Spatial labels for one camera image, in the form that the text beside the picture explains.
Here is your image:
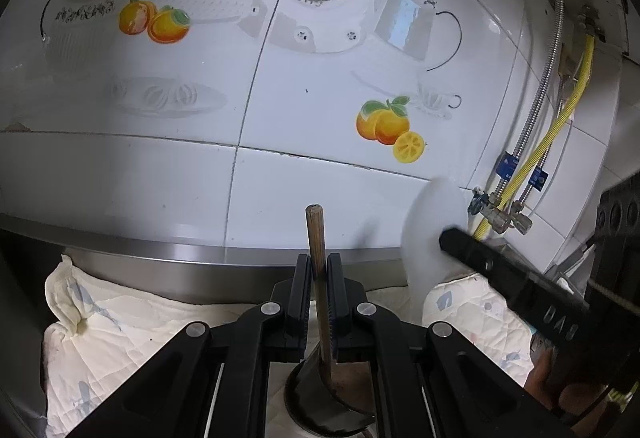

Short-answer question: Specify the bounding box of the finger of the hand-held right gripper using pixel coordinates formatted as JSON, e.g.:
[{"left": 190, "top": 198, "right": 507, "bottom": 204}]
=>
[{"left": 439, "top": 226, "right": 540, "bottom": 305}]

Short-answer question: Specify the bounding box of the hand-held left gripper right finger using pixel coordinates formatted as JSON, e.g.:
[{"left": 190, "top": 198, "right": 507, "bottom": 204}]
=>
[{"left": 326, "top": 253, "right": 566, "bottom": 438}]

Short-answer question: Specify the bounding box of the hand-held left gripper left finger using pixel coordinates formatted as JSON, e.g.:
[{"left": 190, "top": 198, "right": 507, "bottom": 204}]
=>
[{"left": 65, "top": 253, "right": 313, "bottom": 438}]

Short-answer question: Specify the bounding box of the smooth white rice paddle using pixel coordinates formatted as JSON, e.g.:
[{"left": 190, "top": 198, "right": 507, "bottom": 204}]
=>
[{"left": 402, "top": 175, "right": 468, "bottom": 314}]

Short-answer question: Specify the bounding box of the black utensil holder cup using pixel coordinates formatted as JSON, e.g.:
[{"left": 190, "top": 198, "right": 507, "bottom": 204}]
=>
[{"left": 284, "top": 363, "right": 377, "bottom": 438}]

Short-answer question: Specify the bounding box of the person's right hand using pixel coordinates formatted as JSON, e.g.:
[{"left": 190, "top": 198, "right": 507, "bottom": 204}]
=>
[{"left": 522, "top": 348, "right": 609, "bottom": 424}]

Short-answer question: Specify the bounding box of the metal pipe valve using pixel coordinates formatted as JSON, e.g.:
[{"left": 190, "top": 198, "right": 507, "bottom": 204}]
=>
[
  {"left": 510, "top": 203, "right": 533, "bottom": 236},
  {"left": 485, "top": 205, "right": 508, "bottom": 231}
]

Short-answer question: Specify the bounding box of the white quilted cloth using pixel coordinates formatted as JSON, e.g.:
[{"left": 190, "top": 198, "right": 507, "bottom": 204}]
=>
[{"left": 44, "top": 254, "right": 538, "bottom": 438}]

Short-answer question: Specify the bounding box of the blue handle valve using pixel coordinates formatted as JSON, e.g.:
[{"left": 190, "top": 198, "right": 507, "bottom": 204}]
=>
[{"left": 467, "top": 188, "right": 488, "bottom": 219}]

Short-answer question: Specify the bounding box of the short braided steel hose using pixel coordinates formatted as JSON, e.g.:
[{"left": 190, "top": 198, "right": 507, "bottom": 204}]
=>
[{"left": 517, "top": 110, "right": 573, "bottom": 209}]

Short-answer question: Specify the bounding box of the long braided steel hose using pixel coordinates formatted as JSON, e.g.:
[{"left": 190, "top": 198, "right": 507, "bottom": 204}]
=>
[{"left": 492, "top": 0, "right": 563, "bottom": 199}]

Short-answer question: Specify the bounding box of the yellow gas hose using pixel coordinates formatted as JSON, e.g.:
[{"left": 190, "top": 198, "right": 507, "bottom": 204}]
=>
[{"left": 475, "top": 35, "right": 597, "bottom": 239}]

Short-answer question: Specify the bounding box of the beige wall socket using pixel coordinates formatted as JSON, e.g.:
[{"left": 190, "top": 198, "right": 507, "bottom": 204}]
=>
[{"left": 557, "top": 45, "right": 576, "bottom": 79}]

